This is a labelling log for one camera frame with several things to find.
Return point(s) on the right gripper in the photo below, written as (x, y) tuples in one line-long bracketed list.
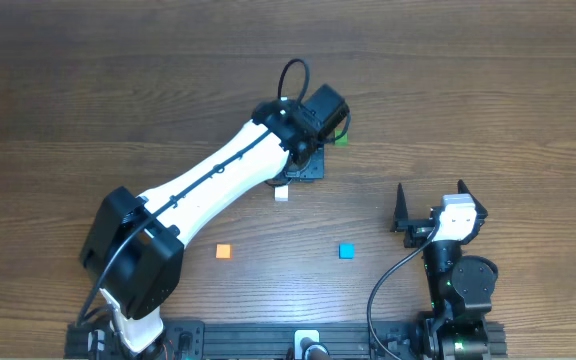
[(418, 231)]

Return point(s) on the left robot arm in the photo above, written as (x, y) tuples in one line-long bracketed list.
[(228, 172)]

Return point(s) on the orange cube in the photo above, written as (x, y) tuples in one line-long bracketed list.
[(223, 251)]

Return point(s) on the mounting rail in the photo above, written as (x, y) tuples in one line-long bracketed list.
[(258, 340)]

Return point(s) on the white cube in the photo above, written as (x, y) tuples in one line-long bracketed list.
[(281, 193)]

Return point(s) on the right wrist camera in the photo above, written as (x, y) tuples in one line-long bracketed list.
[(455, 217)]

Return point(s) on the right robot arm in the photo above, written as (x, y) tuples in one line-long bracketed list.
[(463, 285)]

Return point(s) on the blue cube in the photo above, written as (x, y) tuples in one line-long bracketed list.
[(346, 251)]

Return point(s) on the green cube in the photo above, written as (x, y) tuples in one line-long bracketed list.
[(341, 139)]

